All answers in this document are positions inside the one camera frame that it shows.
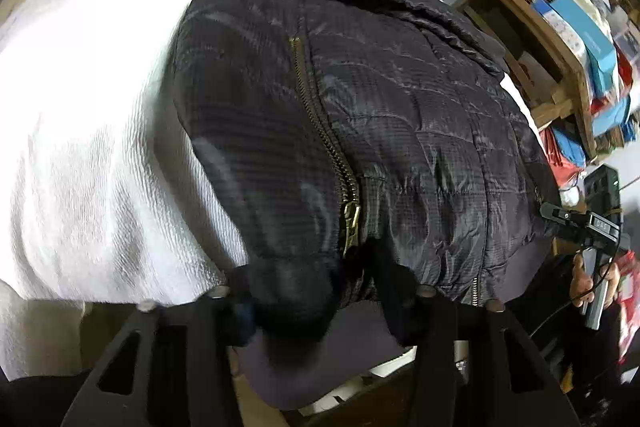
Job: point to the white blanket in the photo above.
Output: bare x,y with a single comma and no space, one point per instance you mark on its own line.
100,132

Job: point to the dark quilted zip jacket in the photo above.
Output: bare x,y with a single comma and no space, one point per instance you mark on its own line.
400,132

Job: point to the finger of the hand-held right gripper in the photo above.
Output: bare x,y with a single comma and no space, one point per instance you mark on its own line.
562,214

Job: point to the stack of coloured folded cloths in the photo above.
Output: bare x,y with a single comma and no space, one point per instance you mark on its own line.
567,152

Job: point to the black pants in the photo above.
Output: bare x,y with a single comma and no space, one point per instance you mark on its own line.
30,402

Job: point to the wooden shelf unit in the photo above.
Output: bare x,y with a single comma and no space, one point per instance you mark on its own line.
560,52

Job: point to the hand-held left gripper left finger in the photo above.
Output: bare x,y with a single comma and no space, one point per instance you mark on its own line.
200,332

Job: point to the person's right hand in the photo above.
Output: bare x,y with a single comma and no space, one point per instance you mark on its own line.
580,282

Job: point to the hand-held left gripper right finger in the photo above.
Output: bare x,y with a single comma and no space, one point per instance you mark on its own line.
440,332

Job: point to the blue cardboard box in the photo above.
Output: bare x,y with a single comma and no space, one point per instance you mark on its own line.
595,47

